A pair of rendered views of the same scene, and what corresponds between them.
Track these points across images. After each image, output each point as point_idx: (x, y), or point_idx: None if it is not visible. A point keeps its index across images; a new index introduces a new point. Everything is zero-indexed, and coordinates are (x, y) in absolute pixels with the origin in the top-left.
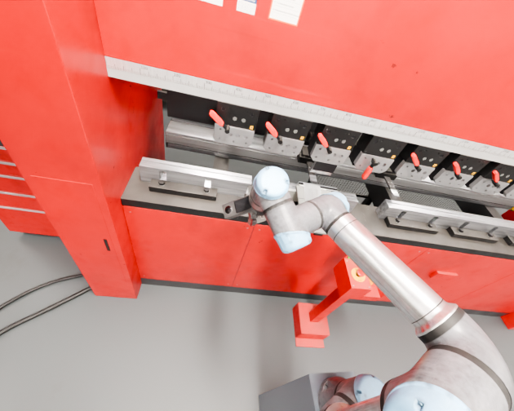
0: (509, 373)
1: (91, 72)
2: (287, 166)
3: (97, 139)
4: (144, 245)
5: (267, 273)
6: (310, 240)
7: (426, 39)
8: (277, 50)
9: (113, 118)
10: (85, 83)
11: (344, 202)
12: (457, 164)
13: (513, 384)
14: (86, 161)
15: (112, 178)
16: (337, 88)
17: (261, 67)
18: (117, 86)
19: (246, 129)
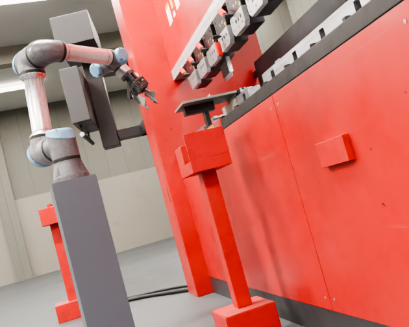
0: (36, 40)
1: (157, 75)
2: None
3: (155, 106)
4: (193, 209)
5: (237, 237)
6: (94, 64)
7: None
8: (182, 19)
9: (176, 102)
10: (150, 78)
11: (115, 48)
12: None
13: (32, 41)
14: (148, 116)
15: (168, 135)
16: (194, 13)
17: (183, 31)
18: (184, 87)
19: (193, 70)
